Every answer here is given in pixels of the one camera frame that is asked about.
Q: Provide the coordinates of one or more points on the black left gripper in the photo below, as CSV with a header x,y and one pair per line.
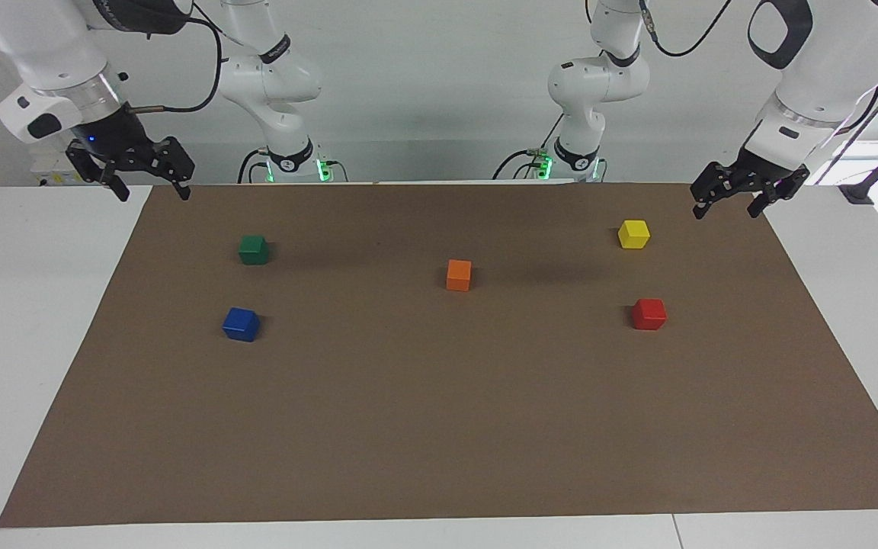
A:
x,y
761,171

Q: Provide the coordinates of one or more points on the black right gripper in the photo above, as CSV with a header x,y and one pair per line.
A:
x,y
115,133

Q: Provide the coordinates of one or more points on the red wooden block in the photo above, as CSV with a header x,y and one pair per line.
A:
x,y
648,314

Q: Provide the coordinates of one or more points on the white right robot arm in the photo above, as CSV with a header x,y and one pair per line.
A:
x,y
50,46

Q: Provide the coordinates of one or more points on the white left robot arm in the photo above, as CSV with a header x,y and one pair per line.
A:
x,y
828,53

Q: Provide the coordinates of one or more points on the yellow wooden block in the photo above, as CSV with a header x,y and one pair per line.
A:
x,y
633,234

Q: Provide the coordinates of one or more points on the green wooden block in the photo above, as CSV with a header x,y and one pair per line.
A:
x,y
253,249

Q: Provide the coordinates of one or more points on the blue wooden block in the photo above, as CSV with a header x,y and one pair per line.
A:
x,y
241,324

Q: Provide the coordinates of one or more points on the orange wooden block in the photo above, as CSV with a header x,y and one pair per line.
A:
x,y
459,275

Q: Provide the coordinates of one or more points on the white box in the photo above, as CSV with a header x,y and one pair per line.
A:
x,y
50,164

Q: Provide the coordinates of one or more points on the thin black rod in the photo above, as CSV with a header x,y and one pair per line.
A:
x,y
854,137

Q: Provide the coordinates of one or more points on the brown paper mat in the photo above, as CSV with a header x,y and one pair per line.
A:
x,y
439,412

